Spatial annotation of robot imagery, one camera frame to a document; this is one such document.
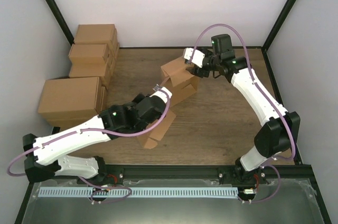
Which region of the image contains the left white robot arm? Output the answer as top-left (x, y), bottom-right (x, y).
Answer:
top-left (23, 90), bottom-right (172, 184)

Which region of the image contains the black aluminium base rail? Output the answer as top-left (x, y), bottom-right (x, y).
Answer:
top-left (32, 164), bottom-right (312, 182)

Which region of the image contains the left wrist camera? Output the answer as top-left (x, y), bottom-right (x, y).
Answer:
top-left (152, 85), bottom-right (172, 103)

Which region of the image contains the black frame post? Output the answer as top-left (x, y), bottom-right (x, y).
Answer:
top-left (45, 0), bottom-right (74, 45)
top-left (261, 0), bottom-right (314, 49)

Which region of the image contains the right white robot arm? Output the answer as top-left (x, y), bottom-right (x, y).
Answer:
top-left (183, 34), bottom-right (301, 183)

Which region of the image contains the right black frame post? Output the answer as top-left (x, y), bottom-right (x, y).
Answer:
top-left (261, 0), bottom-right (314, 49)

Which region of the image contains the light blue slotted cable duct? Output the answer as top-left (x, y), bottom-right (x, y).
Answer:
top-left (37, 187), bottom-right (238, 199)

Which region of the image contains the large front cardboard box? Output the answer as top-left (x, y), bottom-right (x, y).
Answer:
top-left (37, 77), bottom-right (107, 120)

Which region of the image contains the left black frame post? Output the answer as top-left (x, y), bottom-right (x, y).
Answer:
top-left (45, 0), bottom-right (74, 45)

